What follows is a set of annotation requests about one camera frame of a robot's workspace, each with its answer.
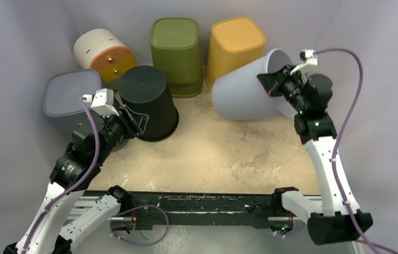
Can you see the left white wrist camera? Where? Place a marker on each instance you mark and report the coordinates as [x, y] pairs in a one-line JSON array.
[[102, 102]]

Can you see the grey plastic basket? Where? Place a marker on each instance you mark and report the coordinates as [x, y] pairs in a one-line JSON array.
[[61, 103]]

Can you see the aluminium frame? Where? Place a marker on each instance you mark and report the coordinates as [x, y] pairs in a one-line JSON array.
[[118, 234]]

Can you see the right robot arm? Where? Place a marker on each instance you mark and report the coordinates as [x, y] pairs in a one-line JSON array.
[[338, 218]]

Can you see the orange plastic mesh basket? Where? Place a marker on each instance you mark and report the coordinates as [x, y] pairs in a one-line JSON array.
[[233, 43]]

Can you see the green slotted plastic basket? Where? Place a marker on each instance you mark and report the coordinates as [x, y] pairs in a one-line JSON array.
[[176, 50]]

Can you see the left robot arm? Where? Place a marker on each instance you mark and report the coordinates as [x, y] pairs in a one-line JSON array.
[[71, 176]]

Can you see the light grey round bin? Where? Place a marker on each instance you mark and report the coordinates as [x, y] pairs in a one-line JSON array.
[[239, 96]]

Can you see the white cylindrical drawer cabinet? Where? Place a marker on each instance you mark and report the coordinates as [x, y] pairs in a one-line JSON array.
[[101, 50]]

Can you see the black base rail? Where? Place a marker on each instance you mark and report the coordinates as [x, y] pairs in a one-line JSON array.
[[206, 209]]

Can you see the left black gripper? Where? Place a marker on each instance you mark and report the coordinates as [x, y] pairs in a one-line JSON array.
[[137, 121]]

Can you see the black round bin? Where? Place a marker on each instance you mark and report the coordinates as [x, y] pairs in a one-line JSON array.
[[144, 89]]

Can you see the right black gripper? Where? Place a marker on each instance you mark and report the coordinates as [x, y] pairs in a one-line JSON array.
[[277, 83]]

